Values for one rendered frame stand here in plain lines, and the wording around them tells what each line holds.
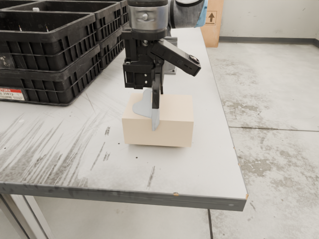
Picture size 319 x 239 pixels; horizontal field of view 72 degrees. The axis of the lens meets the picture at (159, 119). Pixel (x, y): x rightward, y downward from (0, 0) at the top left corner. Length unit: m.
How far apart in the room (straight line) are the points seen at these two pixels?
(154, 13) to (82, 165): 0.35
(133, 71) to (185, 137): 0.19
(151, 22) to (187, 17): 0.56
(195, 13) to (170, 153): 0.62
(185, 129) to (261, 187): 1.04
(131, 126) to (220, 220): 0.89
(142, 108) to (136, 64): 0.09
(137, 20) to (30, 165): 0.39
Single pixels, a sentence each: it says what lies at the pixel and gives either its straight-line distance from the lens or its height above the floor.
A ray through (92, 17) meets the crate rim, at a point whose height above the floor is 0.92.
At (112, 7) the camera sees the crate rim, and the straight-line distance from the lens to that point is 1.09.
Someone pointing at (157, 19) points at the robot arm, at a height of 0.99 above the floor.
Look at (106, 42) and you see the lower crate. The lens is 1.00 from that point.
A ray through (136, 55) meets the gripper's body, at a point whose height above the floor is 0.92.
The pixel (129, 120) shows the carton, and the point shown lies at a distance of 0.50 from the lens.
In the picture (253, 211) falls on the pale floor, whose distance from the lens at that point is 1.37.
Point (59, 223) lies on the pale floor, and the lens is 1.34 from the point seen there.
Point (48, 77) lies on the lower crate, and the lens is 0.72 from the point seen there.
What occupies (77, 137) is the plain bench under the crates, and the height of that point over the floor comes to 0.70.
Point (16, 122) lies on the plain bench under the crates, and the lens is 0.76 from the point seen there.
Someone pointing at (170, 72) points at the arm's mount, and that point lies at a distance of 0.94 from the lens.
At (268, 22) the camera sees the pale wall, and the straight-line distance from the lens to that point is 4.24.
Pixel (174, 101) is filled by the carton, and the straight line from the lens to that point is 0.55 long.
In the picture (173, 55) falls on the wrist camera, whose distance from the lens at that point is 0.46.
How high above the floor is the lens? 1.07
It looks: 35 degrees down
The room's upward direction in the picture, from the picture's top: straight up
